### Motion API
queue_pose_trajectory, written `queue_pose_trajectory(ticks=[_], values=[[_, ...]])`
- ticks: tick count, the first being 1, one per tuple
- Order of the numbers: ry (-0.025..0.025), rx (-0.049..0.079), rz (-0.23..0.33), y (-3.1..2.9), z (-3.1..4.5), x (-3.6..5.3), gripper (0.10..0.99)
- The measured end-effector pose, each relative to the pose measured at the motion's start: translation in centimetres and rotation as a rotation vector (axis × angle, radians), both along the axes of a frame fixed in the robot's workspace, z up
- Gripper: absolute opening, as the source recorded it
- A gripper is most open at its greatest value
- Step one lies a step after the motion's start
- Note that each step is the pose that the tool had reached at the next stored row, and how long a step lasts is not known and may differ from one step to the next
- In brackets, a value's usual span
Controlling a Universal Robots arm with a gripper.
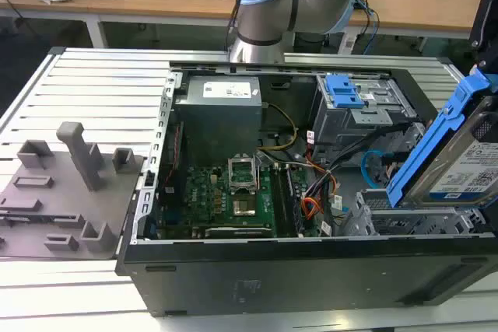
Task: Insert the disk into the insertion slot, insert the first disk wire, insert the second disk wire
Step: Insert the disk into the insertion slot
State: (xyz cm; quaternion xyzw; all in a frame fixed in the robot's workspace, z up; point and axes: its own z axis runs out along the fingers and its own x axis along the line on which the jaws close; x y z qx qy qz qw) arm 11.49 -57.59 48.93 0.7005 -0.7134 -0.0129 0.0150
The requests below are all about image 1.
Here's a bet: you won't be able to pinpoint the metal socket cover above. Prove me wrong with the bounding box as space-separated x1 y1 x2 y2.
227 152 260 193

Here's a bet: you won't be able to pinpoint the metal disk bay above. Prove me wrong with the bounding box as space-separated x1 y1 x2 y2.
356 187 487 236

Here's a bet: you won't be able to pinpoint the grey metal drive cage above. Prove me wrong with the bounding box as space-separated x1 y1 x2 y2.
313 74 425 162

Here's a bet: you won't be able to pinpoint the red orange wire bundle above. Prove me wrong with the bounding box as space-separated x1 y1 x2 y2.
301 168 339 221

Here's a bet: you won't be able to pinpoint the blue cable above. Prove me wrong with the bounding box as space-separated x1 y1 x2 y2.
361 0 381 58

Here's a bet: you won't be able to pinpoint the blue plastic drive latch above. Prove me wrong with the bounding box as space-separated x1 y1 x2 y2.
326 74 366 110

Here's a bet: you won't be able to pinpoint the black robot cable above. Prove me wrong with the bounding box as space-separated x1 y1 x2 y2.
226 0 258 53

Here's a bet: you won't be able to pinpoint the yellow black power wires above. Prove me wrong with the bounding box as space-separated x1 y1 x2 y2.
258 103 300 152

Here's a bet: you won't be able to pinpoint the black cable bundle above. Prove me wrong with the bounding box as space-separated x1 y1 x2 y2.
307 121 419 232

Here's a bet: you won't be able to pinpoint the grey parts rack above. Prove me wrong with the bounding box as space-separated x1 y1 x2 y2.
0 121 151 261

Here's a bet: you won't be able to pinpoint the black RAM slot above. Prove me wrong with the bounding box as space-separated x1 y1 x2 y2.
275 164 291 238
286 164 304 238
280 164 297 238
271 164 285 238

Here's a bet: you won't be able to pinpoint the green motherboard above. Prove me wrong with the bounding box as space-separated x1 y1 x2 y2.
161 163 324 239

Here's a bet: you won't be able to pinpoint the grey power supply unit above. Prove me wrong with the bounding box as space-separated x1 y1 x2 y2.
174 75 262 169

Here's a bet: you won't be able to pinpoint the hard disk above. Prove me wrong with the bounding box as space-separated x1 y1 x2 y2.
387 63 498 211

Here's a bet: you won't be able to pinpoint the CPU socket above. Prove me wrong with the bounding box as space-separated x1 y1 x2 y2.
232 190 258 218

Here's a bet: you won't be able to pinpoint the blue data wire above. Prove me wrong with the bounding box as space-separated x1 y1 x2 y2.
360 150 395 194

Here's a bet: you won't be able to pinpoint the black PC case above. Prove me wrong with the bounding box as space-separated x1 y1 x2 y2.
115 60 498 318

